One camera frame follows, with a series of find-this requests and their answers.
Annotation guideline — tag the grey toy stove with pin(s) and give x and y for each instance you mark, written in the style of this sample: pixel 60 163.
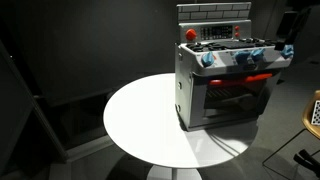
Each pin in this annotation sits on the grey toy stove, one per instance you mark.
pixel 196 100

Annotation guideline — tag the large red dial knob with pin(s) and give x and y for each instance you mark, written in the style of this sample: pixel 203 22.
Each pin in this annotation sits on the large red dial knob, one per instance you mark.
pixel 191 34

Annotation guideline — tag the white table pedestal base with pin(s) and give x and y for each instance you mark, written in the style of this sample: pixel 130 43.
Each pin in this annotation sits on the white table pedestal base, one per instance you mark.
pixel 173 173

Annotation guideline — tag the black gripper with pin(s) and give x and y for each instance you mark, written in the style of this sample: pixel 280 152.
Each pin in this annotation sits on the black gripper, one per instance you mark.
pixel 292 32

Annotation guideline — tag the black burner grate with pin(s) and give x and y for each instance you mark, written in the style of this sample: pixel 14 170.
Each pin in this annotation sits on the black burner grate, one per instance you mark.
pixel 203 46

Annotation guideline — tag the blue stove knob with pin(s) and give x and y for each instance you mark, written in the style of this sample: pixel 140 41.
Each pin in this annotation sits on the blue stove knob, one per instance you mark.
pixel 287 51
pixel 208 59
pixel 241 56
pixel 257 53

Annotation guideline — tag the black griddle plate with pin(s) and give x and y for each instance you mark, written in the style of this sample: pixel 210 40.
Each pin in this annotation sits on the black griddle plate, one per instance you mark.
pixel 246 43

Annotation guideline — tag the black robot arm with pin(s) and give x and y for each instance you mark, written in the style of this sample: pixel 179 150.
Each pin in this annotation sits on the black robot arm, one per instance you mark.
pixel 304 16

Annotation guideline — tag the small red round button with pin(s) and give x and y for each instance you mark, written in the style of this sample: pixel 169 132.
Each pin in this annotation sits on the small red round button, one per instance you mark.
pixel 237 34
pixel 237 28

